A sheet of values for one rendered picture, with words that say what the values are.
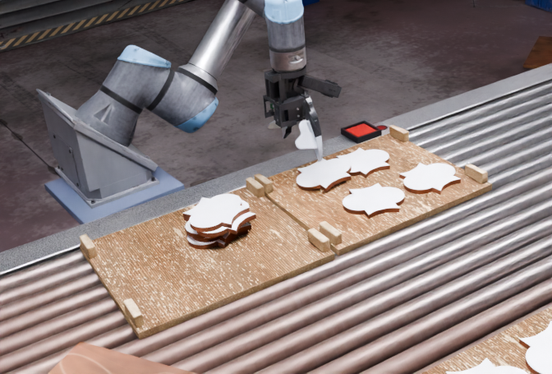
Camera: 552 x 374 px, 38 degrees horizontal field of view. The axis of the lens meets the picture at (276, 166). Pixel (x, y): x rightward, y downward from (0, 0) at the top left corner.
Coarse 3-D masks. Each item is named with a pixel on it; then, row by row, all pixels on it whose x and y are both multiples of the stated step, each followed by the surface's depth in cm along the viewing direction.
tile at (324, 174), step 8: (328, 160) 185; (336, 160) 184; (344, 160) 183; (304, 168) 184; (312, 168) 183; (320, 168) 182; (328, 168) 182; (336, 168) 181; (344, 168) 181; (304, 176) 181; (312, 176) 180; (320, 176) 179; (328, 176) 179; (336, 176) 178; (344, 176) 178; (304, 184) 178; (312, 184) 177; (320, 184) 176; (328, 184) 176
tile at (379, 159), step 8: (352, 152) 190; (360, 152) 189; (368, 152) 189; (376, 152) 188; (384, 152) 188; (352, 160) 186; (360, 160) 186; (368, 160) 185; (376, 160) 185; (384, 160) 184; (352, 168) 183; (360, 168) 182; (368, 168) 182; (376, 168) 182; (384, 168) 183
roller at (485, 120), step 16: (544, 96) 215; (496, 112) 209; (512, 112) 210; (448, 128) 203; (464, 128) 203; (416, 144) 197; (432, 144) 198; (64, 272) 160; (80, 272) 161; (16, 288) 157; (32, 288) 157; (48, 288) 158; (0, 304) 154
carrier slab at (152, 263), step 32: (160, 224) 170; (256, 224) 167; (288, 224) 165; (96, 256) 161; (128, 256) 160; (160, 256) 159; (192, 256) 158; (224, 256) 157; (256, 256) 156; (288, 256) 155; (320, 256) 154; (128, 288) 151; (160, 288) 150; (192, 288) 149; (224, 288) 148; (256, 288) 148; (128, 320) 142; (160, 320) 141
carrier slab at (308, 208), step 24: (360, 144) 196; (384, 144) 194; (408, 144) 193; (408, 168) 183; (456, 168) 181; (264, 192) 178; (288, 192) 177; (312, 192) 176; (336, 192) 176; (408, 192) 173; (432, 192) 172; (456, 192) 171; (480, 192) 172; (312, 216) 168; (336, 216) 167; (360, 216) 166; (384, 216) 165; (408, 216) 164; (360, 240) 158
